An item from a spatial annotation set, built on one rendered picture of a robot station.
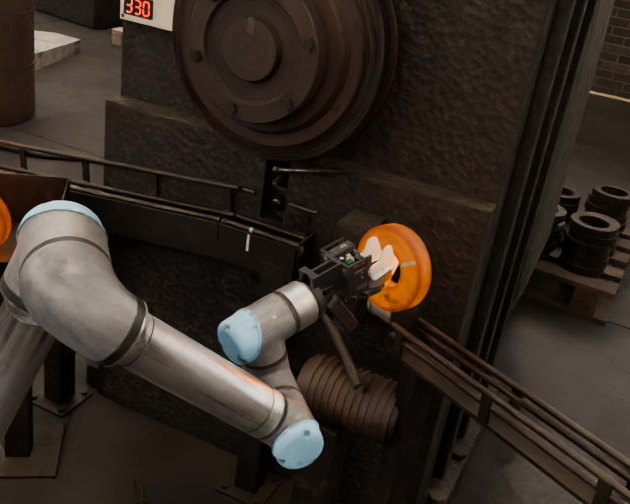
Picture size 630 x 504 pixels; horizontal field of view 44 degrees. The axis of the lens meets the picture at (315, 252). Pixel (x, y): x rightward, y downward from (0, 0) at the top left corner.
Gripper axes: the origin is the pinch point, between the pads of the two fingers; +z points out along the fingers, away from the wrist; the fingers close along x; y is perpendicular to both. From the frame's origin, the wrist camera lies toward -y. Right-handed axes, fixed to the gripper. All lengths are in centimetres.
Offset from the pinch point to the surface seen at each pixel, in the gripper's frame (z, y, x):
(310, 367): -9.3, -30.9, 14.4
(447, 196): 27.1, -4.7, 11.6
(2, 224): -44, -6, 71
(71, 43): 132, -123, 455
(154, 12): 5, 23, 82
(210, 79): -4, 21, 47
